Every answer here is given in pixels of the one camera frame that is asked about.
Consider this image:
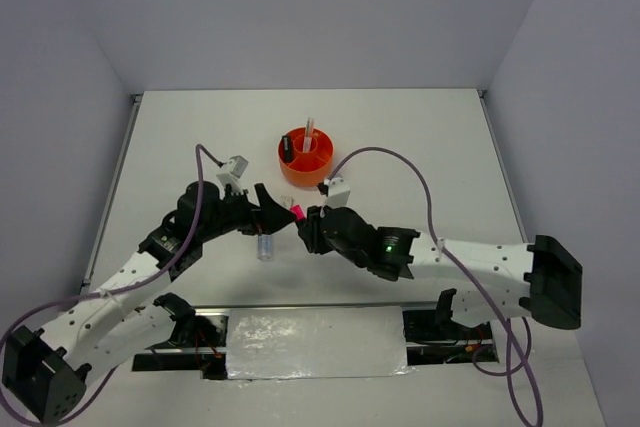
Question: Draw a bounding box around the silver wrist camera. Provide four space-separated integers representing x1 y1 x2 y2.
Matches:
216 155 249 189
317 175 351 209

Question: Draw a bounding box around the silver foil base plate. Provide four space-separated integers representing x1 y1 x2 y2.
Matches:
226 306 409 380

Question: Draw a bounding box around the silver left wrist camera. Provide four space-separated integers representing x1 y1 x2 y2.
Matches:
216 155 249 189

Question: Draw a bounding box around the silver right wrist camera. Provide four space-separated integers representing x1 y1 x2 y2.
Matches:
317 175 351 209

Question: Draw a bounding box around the purple camera cable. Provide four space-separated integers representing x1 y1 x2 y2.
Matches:
327 147 544 427
0 144 224 423

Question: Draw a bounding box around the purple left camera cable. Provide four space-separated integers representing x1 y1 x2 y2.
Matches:
0 144 224 423

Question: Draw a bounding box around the blue white glue bottle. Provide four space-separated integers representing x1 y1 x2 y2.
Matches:
257 234 274 262

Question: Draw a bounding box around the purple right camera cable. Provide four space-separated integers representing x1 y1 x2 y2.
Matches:
327 147 544 427

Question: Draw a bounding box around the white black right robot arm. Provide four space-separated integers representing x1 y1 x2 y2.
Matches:
296 207 583 338

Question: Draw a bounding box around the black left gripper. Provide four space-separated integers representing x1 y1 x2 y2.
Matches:
198 182 297 243

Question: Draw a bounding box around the orange thin pen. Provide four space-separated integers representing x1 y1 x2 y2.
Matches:
309 117 314 152

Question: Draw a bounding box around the orange round desk organizer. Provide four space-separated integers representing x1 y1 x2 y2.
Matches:
278 127 334 188

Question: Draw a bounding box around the black pink highlighter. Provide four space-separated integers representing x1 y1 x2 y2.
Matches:
290 204 306 220

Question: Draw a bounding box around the black orange highlighter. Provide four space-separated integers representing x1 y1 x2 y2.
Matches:
281 135 295 164

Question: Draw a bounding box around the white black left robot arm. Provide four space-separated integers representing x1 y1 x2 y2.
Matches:
2 181 296 426

